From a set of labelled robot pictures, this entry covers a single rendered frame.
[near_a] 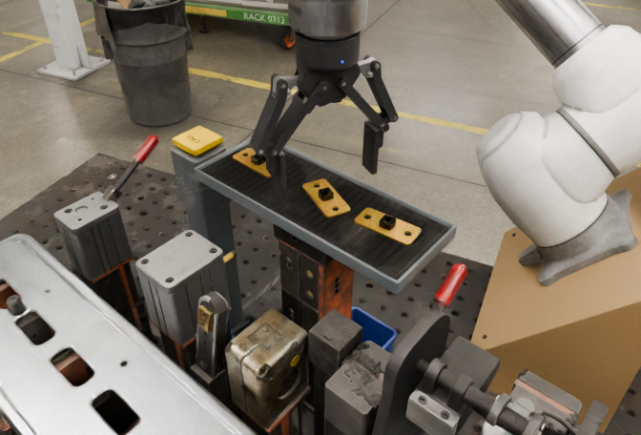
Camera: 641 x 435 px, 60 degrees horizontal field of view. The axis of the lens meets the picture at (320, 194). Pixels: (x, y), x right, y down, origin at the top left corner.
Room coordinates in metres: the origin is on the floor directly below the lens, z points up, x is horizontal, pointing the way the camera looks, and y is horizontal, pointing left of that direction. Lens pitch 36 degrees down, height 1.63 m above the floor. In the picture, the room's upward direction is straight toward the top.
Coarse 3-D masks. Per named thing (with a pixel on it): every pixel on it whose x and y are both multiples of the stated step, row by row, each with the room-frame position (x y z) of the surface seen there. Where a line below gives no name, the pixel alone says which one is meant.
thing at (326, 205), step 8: (304, 184) 0.65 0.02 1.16; (312, 184) 0.65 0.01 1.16; (320, 184) 0.65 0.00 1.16; (328, 184) 0.65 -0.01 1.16; (312, 192) 0.63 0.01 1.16; (320, 192) 0.62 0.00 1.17; (328, 192) 0.62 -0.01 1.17; (336, 192) 0.63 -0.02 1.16; (320, 200) 0.61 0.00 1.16; (328, 200) 0.61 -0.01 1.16; (336, 200) 0.61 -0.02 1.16; (320, 208) 0.59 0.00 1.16; (328, 208) 0.59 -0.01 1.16; (344, 208) 0.59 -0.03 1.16; (328, 216) 0.58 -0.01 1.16; (336, 216) 0.58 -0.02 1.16
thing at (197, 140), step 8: (200, 128) 0.82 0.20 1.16; (176, 136) 0.79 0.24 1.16; (184, 136) 0.79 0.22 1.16; (192, 136) 0.79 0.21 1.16; (200, 136) 0.79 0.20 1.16; (208, 136) 0.79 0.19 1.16; (216, 136) 0.79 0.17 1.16; (176, 144) 0.78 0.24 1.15; (184, 144) 0.77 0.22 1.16; (192, 144) 0.77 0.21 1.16; (200, 144) 0.77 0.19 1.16; (208, 144) 0.77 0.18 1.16; (216, 144) 0.78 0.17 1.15; (192, 152) 0.75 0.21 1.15; (200, 152) 0.76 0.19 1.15
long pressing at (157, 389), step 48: (48, 288) 0.60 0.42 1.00; (0, 336) 0.51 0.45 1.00; (96, 336) 0.51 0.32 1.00; (144, 336) 0.51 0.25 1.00; (0, 384) 0.43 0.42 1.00; (48, 384) 0.43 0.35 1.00; (96, 384) 0.43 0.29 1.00; (144, 384) 0.43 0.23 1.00; (192, 384) 0.43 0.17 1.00; (48, 432) 0.36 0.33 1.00; (96, 432) 0.36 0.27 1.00; (144, 432) 0.36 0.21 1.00; (192, 432) 0.36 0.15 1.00; (240, 432) 0.36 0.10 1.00
